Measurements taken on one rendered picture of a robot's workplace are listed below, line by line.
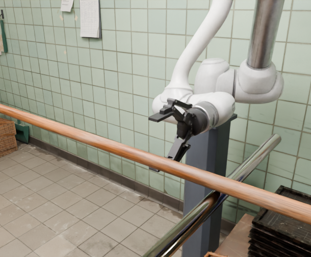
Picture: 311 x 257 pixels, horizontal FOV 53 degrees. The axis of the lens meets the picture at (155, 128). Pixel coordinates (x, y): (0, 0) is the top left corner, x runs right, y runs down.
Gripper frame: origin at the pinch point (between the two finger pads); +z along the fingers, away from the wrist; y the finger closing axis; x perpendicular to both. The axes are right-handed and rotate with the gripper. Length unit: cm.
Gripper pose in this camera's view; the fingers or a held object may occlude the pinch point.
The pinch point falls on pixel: (155, 144)
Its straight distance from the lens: 77.2
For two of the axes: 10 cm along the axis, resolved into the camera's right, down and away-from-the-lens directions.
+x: -8.0, -2.2, 5.5
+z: -6.0, 3.1, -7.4
